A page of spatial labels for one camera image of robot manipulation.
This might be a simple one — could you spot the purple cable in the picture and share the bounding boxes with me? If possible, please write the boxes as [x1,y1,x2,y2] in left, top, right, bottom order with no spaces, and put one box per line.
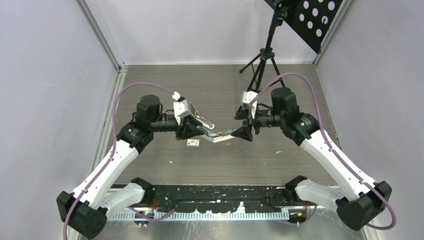
[62,82,176,240]
[247,72,397,231]

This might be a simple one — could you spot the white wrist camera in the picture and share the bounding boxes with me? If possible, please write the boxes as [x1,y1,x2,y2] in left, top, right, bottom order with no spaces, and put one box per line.
[240,91,258,107]
[172,91,191,125]

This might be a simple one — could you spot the black tripod stand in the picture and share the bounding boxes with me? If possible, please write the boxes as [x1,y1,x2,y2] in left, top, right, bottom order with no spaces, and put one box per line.
[239,0,290,93]

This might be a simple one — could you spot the black perforated panel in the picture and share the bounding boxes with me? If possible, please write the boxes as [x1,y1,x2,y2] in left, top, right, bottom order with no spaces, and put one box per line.
[265,0,343,54]

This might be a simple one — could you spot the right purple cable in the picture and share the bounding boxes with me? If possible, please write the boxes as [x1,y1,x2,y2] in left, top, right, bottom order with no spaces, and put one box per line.
[247,72,397,231]

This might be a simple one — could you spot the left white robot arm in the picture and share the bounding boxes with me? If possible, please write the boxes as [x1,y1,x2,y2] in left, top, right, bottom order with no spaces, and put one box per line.
[56,95,206,240]

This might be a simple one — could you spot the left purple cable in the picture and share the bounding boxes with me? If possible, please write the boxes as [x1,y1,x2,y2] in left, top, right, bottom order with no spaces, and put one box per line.
[62,82,176,240]

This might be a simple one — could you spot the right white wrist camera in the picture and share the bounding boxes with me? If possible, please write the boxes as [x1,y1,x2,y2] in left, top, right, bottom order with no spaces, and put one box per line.
[240,91,258,107]

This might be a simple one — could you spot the white staple box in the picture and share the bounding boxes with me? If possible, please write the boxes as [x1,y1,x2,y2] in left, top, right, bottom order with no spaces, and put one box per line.
[186,139,200,147]

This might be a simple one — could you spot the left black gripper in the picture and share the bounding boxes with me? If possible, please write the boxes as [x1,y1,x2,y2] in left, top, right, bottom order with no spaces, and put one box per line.
[150,114,204,141]

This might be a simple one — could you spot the aluminium frame rail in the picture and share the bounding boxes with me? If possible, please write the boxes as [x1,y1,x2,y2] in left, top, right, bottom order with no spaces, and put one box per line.
[75,0,129,74]

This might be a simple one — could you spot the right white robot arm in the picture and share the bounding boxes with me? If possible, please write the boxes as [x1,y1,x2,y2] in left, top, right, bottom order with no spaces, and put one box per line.
[231,87,393,231]

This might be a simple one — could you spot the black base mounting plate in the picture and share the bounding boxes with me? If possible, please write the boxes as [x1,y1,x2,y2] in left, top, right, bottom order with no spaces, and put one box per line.
[133,185,314,214]

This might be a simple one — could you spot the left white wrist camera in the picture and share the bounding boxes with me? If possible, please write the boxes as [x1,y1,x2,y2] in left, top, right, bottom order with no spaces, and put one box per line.
[172,91,191,125]

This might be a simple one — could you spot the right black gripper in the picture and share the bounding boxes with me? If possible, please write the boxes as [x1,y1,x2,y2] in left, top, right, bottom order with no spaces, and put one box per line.
[230,104,285,142]

